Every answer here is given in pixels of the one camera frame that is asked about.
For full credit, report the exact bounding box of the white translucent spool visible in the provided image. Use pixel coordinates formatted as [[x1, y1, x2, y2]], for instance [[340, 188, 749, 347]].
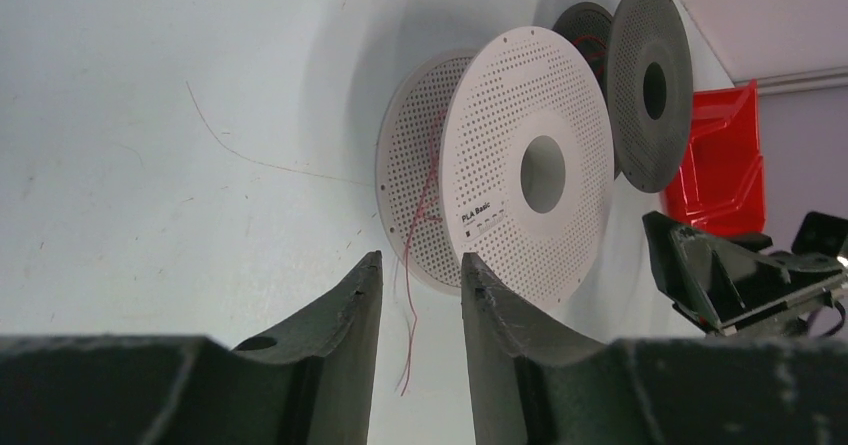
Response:
[[375, 26, 614, 310]]

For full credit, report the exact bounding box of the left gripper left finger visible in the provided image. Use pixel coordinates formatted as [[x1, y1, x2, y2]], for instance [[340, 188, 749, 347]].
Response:
[[1, 251, 383, 444]]

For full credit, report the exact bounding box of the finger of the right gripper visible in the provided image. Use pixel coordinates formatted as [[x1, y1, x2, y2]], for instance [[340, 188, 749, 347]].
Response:
[[642, 211, 847, 333]]

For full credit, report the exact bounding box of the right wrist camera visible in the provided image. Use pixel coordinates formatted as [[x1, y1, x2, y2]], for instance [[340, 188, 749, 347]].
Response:
[[791, 211, 847, 260]]

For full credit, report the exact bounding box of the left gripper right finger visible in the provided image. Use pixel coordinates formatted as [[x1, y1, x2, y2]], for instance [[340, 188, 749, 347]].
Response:
[[461, 253, 847, 444]]

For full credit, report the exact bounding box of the dark grey spool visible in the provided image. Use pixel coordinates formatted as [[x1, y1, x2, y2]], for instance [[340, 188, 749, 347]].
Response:
[[553, 0, 694, 193]]

